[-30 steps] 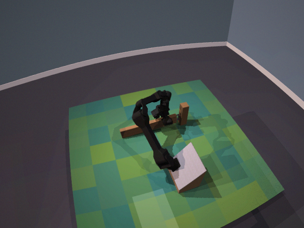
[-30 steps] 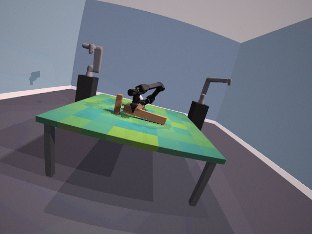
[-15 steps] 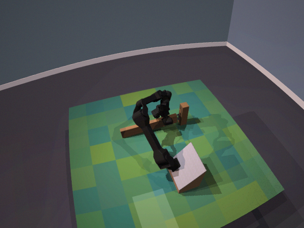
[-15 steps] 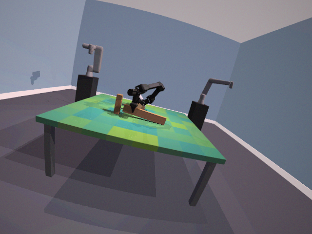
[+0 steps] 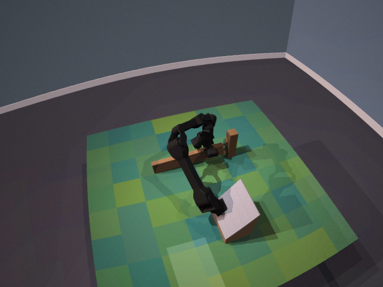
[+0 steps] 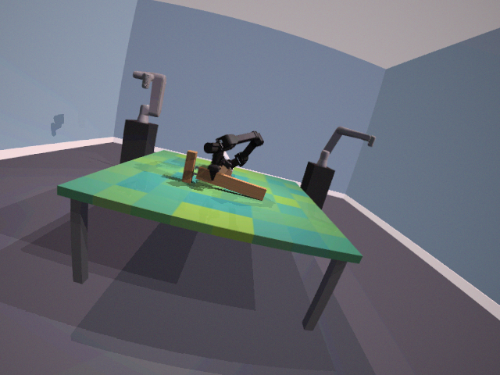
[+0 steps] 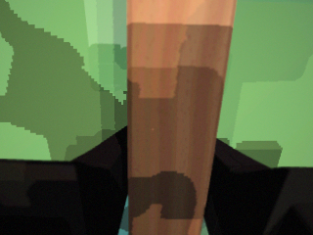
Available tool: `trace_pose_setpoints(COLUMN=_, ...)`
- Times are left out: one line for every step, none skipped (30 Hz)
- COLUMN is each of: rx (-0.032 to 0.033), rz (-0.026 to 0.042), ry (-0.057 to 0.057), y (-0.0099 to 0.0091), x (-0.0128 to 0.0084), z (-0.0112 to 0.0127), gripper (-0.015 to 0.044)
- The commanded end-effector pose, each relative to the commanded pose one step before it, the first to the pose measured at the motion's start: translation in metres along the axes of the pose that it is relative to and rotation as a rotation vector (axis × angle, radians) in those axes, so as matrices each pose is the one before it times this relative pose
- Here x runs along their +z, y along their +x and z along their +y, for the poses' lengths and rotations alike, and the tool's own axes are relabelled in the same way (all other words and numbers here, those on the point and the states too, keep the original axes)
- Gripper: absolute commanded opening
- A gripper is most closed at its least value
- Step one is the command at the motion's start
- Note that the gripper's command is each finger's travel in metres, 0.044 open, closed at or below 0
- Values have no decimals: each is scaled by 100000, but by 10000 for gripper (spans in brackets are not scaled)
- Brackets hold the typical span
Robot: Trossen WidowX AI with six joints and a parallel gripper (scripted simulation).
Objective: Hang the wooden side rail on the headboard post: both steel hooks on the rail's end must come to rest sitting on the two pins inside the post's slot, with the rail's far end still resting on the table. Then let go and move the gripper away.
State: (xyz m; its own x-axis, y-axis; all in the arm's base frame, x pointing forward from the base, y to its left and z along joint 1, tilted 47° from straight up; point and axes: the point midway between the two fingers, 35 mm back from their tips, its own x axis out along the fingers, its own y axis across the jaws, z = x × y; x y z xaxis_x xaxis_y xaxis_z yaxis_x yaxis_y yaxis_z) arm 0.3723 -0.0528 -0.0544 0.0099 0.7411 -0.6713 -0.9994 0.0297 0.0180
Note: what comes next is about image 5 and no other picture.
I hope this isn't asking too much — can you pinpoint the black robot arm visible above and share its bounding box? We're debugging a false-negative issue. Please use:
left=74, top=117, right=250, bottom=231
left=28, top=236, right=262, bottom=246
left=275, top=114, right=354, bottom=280
left=167, top=113, right=227, bottom=216

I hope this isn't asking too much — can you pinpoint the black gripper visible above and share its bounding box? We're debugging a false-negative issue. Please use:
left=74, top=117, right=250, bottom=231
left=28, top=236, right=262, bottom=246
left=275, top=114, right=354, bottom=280
left=197, top=132, right=218, bottom=158

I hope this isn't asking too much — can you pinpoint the wooden post with slot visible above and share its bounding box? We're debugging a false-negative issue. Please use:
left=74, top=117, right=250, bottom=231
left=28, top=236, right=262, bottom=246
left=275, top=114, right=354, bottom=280
left=224, top=128, right=238, bottom=158

